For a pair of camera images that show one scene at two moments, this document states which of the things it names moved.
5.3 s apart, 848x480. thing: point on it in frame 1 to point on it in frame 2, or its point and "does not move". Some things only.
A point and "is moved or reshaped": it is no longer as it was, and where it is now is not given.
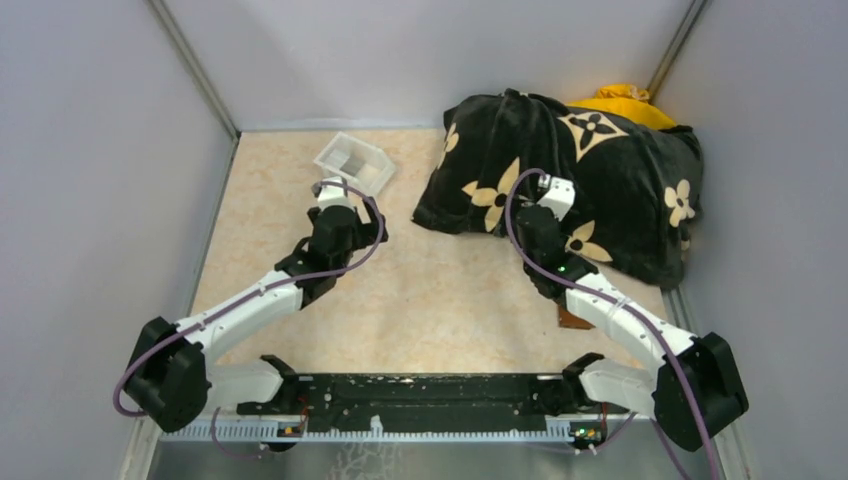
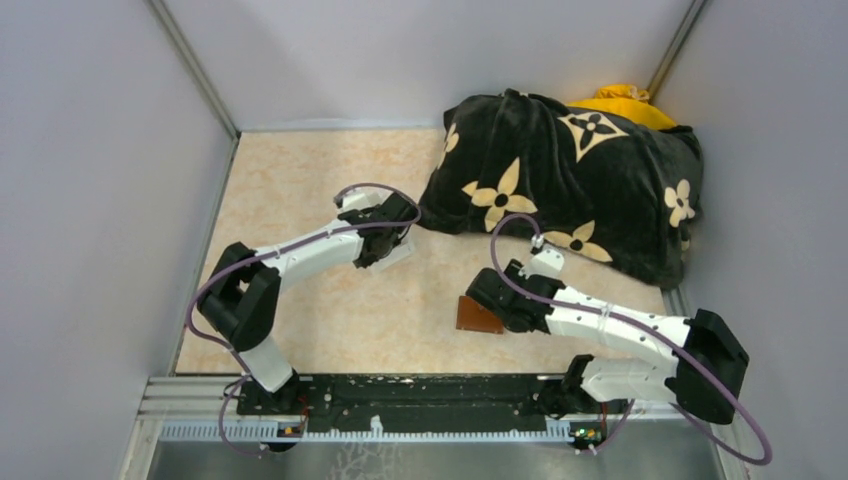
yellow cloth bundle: [627, 101] does not move
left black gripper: [368, 230] to [362, 262]
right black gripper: [563, 231] to [512, 270]
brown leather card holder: [567, 319] is moved or reshaped
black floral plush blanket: [638, 183] does not move
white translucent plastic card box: [363, 164] to [400, 251]
